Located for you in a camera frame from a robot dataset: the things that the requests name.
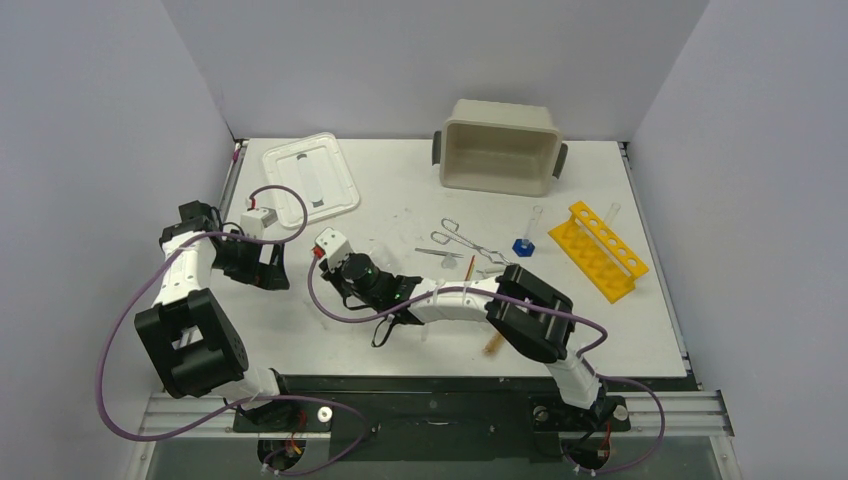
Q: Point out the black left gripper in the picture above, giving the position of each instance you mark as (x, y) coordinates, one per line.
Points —
(267, 276)

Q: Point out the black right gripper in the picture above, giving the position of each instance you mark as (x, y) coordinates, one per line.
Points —
(333, 279)

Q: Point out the yellow test tube rack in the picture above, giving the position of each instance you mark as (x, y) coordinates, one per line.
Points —
(598, 252)

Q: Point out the large clear test tube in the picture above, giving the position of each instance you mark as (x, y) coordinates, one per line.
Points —
(611, 214)

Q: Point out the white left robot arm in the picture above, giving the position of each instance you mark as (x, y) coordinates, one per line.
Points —
(194, 347)

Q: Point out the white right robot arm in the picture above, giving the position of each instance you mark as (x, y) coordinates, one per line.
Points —
(533, 317)

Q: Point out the metal tweezers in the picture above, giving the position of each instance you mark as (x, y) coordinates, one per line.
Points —
(441, 253)

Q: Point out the small clear stopper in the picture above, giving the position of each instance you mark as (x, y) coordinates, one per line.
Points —
(449, 262)

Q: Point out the metal crucible tongs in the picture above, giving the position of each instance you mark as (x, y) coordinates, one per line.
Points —
(449, 231)

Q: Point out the rainbow plastic spoon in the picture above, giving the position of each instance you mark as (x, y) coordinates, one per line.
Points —
(470, 269)

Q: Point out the white plastic tub lid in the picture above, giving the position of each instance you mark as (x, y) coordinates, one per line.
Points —
(316, 169)

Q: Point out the test tube brush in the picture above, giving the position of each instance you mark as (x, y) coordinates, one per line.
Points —
(494, 345)

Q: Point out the graduated cylinder blue base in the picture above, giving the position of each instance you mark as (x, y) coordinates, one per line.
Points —
(524, 246)

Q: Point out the beige plastic tub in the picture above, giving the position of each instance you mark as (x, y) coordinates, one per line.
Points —
(497, 147)

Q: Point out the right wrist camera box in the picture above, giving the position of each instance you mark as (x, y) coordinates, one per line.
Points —
(333, 246)

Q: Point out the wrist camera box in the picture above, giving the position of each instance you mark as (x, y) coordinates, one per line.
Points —
(333, 246)
(257, 219)

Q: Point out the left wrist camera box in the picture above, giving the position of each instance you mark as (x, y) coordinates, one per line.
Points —
(257, 219)

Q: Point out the black base frame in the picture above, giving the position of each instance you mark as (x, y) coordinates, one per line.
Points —
(398, 418)

